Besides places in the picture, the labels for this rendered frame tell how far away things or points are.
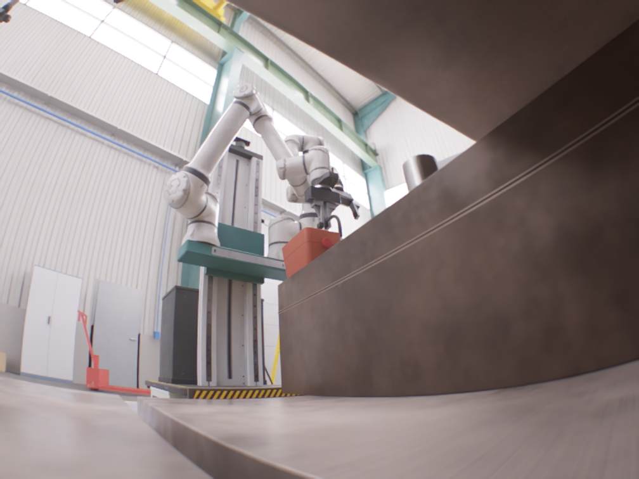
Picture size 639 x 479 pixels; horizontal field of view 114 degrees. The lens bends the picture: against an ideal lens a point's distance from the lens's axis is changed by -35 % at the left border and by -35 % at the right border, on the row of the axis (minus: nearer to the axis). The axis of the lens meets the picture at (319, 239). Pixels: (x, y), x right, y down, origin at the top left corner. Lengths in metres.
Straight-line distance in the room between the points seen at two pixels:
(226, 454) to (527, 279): 0.40
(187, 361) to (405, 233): 1.37
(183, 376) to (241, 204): 1.05
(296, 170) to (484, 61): 0.87
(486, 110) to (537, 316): 0.47
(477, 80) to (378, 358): 0.58
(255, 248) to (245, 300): 0.30
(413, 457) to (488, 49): 0.61
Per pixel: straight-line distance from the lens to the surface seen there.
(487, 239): 0.50
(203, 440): 0.33
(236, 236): 1.78
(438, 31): 0.59
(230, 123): 1.61
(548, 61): 0.73
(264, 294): 9.35
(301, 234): 1.01
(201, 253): 1.48
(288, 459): 0.22
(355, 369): 0.72
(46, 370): 6.27
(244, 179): 2.10
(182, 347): 1.74
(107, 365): 6.98
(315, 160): 1.27
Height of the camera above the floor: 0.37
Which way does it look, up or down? 24 degrees up
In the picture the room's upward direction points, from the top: 4 degrees counter-clockwise
